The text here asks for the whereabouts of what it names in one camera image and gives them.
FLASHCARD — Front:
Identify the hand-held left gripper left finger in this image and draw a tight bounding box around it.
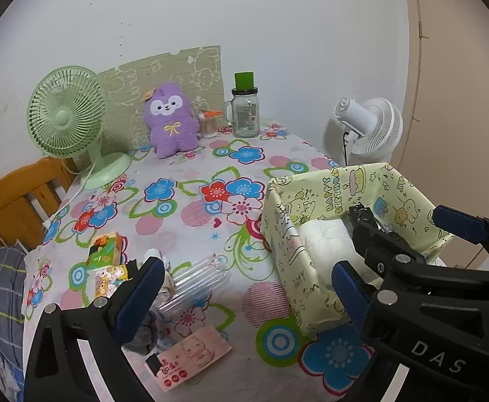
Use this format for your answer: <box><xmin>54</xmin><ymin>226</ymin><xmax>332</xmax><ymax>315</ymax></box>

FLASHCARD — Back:
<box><xmin>24</xmin><ymin>255</ymin><xmax>166</xmax><ymax>402</ymax></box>

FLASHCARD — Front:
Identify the white fan cable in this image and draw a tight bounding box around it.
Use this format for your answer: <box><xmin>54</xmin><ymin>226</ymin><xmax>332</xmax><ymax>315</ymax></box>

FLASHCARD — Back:
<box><xmin>43</xmin><ymin>151</ymin><xmax>103</xmax><ymax>229</ymax></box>

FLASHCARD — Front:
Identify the toothpick holder carrot lid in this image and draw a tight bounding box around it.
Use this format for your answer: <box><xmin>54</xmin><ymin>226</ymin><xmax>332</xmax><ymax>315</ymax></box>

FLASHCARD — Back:
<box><xmin>198</xmin><ymin>110</ymin><xmax>222</xmax><ymax>139</ymax></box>

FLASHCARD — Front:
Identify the glass jar green lid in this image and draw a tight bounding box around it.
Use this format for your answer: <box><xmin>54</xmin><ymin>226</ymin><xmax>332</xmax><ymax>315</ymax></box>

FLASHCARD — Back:
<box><xmin>223</xmin><ymin>72</ymin><xmax>261</xmax><ymax>138</ymax></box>

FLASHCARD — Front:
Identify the green orange small box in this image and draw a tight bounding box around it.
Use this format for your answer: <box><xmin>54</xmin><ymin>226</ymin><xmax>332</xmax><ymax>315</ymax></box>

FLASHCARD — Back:
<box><xmin>86</xmin><ymin>231</ymin><xmax>128</xmax><ymax>267</ymax></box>

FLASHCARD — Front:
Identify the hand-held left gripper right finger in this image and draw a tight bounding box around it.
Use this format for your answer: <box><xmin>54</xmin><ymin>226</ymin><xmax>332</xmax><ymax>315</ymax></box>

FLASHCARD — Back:
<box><xmin>332</xmin><ymin>260</ymin><xmax>413</xmax><ymax>402</ymax></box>

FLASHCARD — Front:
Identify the cartoon tissue packet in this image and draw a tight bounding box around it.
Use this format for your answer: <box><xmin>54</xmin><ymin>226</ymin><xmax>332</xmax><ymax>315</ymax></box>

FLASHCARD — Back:
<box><xmin>87</xmin><ymin>264</ymin><xmax>129</xmax><ymax>299</ymax></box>

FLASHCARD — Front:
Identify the grey cloth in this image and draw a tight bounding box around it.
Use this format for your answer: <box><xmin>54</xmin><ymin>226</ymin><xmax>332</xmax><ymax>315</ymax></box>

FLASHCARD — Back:
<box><xmin>123</xmin><ymin>312</ymin><xmax>162</xmax><ymax>355</ymax></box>

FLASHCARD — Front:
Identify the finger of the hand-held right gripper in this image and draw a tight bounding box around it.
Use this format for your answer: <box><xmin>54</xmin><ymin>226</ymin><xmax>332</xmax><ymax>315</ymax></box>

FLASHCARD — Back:
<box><xmin>352</xmin><ymin>219</ymin><xmax>431</xmax><ymax>282</ymax></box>
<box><xmin>432</xmin><ymin>205</ymin><xmax>489</xmax><ymax>271</ymax></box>

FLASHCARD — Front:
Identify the purple plush toy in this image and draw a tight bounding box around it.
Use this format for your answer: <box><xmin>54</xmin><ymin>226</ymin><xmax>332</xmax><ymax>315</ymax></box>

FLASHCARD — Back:
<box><xmin>143</xmin><ymin>83</ymin><xmax>200</xmax><ymax>159</ymax></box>

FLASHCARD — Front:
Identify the green desk fan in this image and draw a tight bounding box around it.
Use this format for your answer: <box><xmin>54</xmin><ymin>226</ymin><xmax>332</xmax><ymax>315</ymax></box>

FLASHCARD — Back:
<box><xmin>27</xmin><ymin>66</ymin><xmax>132</xmax><ymax>190</ymax></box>

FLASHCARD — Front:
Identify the green patterned board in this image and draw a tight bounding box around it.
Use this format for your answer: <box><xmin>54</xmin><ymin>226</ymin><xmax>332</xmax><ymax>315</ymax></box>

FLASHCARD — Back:
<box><xmin>98</xmin><ymin>45</ymin><xmax>224</xmax><ymax>153</ymax></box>

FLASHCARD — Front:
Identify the white tissue pack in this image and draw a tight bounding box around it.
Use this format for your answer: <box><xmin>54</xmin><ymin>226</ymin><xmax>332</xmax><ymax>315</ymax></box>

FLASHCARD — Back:
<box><xmin>301</xmin><ymin>217</ymin><xmax>356</xmax><ymax>262</ymax></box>

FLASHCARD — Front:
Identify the yellow cartoon storage box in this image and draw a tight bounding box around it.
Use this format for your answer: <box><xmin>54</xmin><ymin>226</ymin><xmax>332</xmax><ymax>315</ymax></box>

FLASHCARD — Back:
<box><xmin>262</xmin><ymin>162</ymin><xmax>455</xmax><ymax>338</ymax></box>

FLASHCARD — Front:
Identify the clear bag of straws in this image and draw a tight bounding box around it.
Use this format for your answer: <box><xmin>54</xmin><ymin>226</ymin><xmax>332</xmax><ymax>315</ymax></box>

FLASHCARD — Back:
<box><xmin>160</xmin><ymin>255</ymin><xmax>231</xmax><ymax>316</ymax></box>

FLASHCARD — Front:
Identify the pink pig wipes packet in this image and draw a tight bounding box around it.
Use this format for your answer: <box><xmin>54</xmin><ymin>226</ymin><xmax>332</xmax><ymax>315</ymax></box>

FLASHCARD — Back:
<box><xmin>145</xmin><ymin>324</ymin><xmax>233</xmax><ymax>393</ymax></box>

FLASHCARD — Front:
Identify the beige door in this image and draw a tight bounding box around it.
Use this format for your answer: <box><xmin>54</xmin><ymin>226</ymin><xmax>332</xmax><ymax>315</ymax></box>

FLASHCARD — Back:
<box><xmin>395</xmin><ymin>0</ymin><xmax>489</xmax><ymax>269</ymax></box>

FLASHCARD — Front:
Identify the wooden chair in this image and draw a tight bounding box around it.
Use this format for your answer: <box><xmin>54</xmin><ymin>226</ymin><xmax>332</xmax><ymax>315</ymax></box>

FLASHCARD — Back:
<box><xmin>0</xmin><ymin>157</ymin><xmax>78</xmax><ymax>250</ymax></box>

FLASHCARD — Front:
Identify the white desk fan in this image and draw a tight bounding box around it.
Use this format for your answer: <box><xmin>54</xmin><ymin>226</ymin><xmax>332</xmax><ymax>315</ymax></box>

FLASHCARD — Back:
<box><xmin>334</xmin><ymin>96</ymin><xmax>403</xmax><ymax>167</ymax></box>

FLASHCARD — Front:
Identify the floral tablecloth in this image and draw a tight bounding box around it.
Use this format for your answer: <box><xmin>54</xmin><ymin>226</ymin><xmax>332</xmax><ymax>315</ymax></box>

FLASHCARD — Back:
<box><xmin>22</xmin><ymin>122</ymin><xmax>440</xmax><ymax>402</ymax></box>

